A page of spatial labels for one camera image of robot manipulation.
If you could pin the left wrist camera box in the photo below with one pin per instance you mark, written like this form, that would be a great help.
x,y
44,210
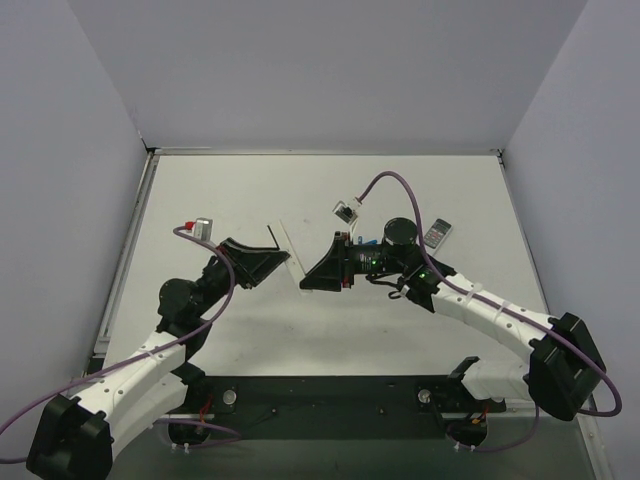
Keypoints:
x,y
200,228

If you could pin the long white remote control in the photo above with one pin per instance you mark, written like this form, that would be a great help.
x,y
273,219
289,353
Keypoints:
x,y
283,242

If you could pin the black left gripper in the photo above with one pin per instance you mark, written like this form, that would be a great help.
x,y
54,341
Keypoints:
x,y
236,262

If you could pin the aluminium table edge rail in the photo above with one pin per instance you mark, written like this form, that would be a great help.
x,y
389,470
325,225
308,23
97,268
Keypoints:
x,y
103,335

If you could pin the small grey remote control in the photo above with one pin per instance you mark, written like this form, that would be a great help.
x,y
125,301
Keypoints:
x,y
436,235

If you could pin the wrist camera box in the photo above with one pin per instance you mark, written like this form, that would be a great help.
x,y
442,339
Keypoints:
x,y
200,228
347,211

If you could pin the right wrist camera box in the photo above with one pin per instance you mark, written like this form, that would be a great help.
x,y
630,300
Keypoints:
x,y
347,211

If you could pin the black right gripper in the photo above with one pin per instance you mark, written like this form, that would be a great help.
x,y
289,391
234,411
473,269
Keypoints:
x,y
344,260

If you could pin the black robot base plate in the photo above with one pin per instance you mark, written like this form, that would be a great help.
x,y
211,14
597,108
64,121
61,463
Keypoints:
x,y
196,405

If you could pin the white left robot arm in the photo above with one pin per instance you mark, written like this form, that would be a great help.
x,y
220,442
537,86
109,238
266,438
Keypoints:
x,y
81,437

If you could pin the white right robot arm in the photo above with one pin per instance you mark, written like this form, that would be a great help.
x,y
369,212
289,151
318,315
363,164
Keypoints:
x,y
558,365

